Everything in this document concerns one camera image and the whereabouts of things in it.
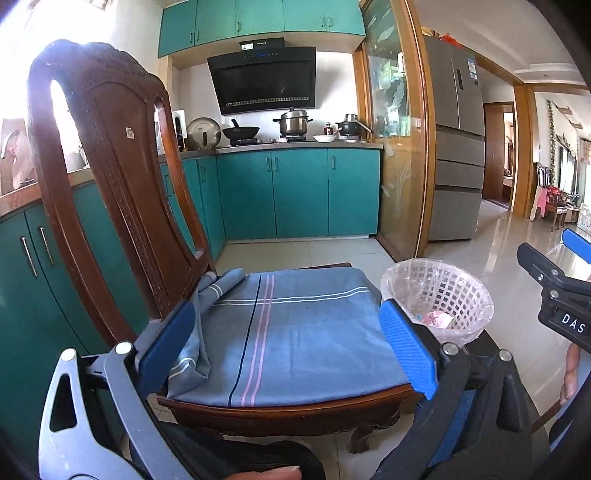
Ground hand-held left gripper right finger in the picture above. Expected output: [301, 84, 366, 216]
[374, 299, 551, 480]

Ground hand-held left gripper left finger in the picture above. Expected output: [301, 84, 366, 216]
[38, 301, 205, 480]

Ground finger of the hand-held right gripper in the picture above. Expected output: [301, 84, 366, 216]
[516, 241, 591, 297]
[561, 227, 591, 269]

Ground pink plastic bag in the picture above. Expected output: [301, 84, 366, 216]
[418, 310, 458, 330]

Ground clear plastic bin liner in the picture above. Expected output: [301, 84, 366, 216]
[380, 257, 495, 344]

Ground pink plastic waste basket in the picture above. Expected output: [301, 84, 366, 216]
[380, 257, 495, 347]

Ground person's right hand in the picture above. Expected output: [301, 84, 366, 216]
[560, 343, 583, 408]

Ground person's left hand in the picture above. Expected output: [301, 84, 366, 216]
[218, 465, 304, 480]

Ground pink garment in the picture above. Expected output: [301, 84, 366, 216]
[531, 185, 550, 223]

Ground green vine garland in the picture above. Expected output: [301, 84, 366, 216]
[546, 99, 560, 185]

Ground blue striped cloth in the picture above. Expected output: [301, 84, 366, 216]
[166, 268, 411, 409]

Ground silver refrigerator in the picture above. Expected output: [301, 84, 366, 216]
[422, 36, 485, 243]

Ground brown interior door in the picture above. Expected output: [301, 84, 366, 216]
[482, 102, 515, 202]

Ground wood framed glass door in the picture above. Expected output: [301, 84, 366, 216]
[353, 0, 437, 262]

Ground teal base cabinets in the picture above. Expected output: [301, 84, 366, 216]
[0, 148, 382, 444]

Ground carved wooden chair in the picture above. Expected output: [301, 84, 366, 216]
[28, 39, 419, 453]

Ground round steel pot lid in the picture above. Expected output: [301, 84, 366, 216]
[187, 117, 222, 151]

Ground wooden cutting board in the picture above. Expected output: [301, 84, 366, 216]
[0, 117, 37, 195]

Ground black wok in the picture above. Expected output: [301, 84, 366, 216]
[222, 119, 260, 141]

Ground gas stove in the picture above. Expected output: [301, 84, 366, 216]
[228, 136, 315, 147]

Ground dark pot with lid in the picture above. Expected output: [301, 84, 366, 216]
[335, 114, 370, 138]

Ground white kitchen appliance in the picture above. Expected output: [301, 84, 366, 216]
[154, 109, 188, 155]

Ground grey stone countertop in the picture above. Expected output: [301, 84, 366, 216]
[0, 140, 385, 220]

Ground steel pot with lid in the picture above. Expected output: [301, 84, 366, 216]
[272, 107, 314, 138]

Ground steel faucet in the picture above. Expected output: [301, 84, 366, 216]
[0, 130, 20, 162]

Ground black range hood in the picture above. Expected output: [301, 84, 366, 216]
[206, 37, 317, 116]

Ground kitchen window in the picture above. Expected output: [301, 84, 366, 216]
[0, 0, 160, 153]

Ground wooden archway frame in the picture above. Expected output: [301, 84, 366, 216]
[475, 55, 539, 220]

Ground teal wall cabinets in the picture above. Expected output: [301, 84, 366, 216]
[158, 0, 367, 58]

